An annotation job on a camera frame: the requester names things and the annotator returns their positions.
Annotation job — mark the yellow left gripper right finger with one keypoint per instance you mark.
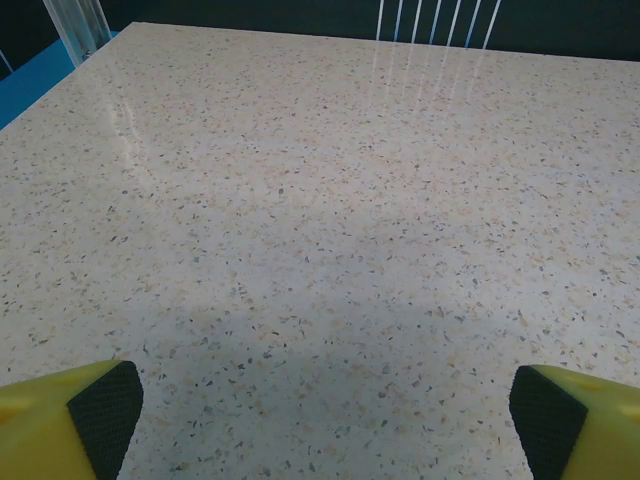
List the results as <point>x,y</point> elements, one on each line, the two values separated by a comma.
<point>605,430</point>

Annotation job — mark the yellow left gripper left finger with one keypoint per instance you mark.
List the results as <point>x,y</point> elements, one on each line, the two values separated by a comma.
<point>35,425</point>

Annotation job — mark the aluminium frame post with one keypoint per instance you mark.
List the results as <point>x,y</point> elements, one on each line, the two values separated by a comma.
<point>75,25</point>

